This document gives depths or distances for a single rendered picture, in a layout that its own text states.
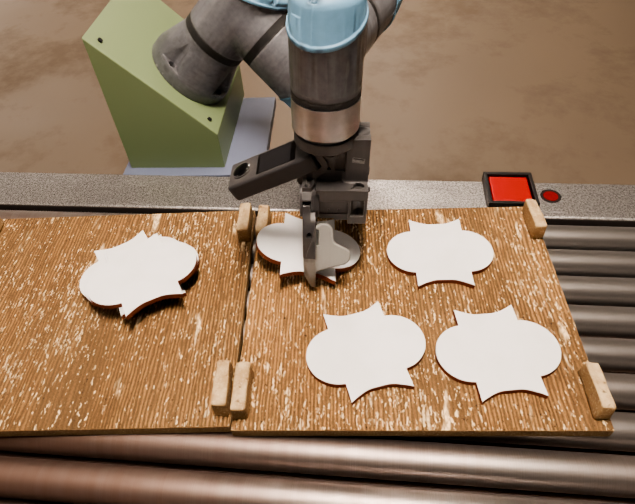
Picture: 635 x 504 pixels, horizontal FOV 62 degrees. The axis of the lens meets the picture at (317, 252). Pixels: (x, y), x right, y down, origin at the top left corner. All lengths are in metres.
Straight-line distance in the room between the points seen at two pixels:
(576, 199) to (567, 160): 1.68
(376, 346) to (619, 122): 2.42
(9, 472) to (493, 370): 0.55
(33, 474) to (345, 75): 0.53
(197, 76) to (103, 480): 0.65
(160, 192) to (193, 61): 0.23
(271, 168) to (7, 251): 0.45
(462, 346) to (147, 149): 0.67
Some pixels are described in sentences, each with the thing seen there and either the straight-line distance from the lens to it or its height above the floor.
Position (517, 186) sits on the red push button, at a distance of 0.89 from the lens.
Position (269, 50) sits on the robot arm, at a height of 1.08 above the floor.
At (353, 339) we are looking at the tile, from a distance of 0.65.
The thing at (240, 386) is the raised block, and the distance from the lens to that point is 0.60.
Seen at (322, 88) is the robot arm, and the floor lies 1.22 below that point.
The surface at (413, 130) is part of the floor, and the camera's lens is 2.63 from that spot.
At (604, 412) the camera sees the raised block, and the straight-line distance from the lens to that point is 0.65.
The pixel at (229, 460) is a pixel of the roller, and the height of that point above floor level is 0.91.
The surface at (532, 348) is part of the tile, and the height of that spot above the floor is 0.94.
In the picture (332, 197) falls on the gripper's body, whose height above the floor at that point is 1.08.
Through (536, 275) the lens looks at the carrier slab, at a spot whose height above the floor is 0.94.
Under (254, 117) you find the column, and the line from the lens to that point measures 1.15.
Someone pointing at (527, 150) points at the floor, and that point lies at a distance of 2.60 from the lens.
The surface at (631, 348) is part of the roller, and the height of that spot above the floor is 0.92.
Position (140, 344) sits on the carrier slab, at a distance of 0.70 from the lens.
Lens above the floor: 1.48
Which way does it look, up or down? 47 degrees down
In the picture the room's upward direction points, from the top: 4 degrees counter-clockwise
